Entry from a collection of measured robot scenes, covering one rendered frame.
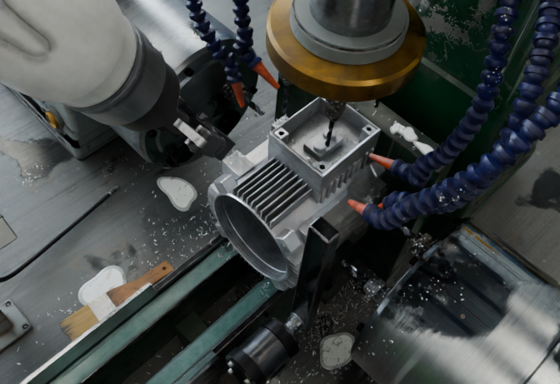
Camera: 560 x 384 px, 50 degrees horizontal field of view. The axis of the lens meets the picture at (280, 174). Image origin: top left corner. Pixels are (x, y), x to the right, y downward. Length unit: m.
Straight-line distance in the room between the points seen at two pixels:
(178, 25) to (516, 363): 0.64
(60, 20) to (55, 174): 0.83
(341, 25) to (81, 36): 0.29
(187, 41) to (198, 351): 0.45
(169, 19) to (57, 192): 0.44
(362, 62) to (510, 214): 0.69
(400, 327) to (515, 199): 0.62
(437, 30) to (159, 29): 0.40
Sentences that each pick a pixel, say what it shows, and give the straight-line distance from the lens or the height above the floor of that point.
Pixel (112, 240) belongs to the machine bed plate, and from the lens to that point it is 1.14.
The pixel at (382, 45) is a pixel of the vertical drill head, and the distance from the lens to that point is 0.65.
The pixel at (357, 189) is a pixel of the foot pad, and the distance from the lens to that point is 0.87.
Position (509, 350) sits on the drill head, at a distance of 0.73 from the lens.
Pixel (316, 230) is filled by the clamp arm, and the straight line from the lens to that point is 0.62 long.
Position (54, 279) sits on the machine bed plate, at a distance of 1.13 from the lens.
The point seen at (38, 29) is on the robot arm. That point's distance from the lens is 0.43.
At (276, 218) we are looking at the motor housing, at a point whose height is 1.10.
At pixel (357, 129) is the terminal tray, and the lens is 0.88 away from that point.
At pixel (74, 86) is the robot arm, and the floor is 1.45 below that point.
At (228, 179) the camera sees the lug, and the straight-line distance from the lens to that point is 0.84.
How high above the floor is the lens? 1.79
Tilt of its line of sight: 55 degrees down
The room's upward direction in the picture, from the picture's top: 6 degrees clockwise
